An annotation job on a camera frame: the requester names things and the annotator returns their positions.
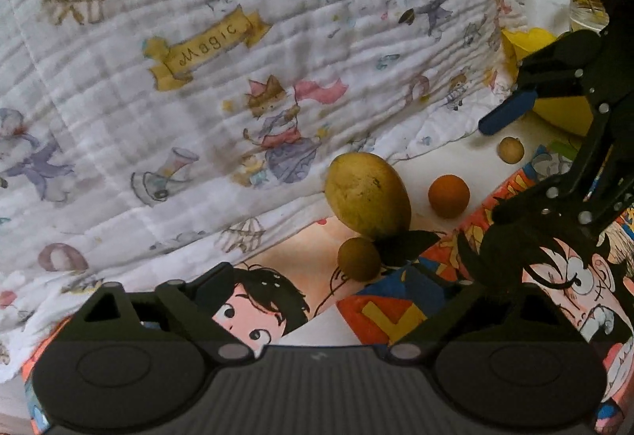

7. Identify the white cartoon printed blanket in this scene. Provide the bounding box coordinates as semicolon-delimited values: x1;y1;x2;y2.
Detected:
0;0;526;381

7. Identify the small orange kumquat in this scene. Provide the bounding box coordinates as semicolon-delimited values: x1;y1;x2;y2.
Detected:
428;174;470;219

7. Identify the small brown longan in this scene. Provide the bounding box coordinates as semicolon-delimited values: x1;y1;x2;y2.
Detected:
337;237;382;282

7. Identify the small tan longan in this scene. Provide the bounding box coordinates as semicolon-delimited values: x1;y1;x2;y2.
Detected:
498;137;525;164

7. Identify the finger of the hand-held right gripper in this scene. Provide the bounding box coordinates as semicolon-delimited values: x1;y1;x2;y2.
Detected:
493;103;634;238
478;30;616;137

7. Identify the yellow plastic bowl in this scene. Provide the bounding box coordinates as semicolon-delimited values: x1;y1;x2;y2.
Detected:
500;28;595;137

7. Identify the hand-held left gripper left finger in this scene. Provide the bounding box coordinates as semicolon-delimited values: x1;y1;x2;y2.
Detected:
62;261;256;364

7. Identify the colourful cartoon poster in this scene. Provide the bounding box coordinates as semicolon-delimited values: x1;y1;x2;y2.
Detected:
22;143;634;435

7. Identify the white flower vase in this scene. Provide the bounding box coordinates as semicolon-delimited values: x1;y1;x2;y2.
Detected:
569;2;610;32

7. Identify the yellow-green mango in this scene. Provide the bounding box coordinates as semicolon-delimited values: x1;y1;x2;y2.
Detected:
324;152;412;240

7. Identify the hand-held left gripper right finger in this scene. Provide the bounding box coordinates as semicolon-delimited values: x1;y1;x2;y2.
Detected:
390;281;580;363

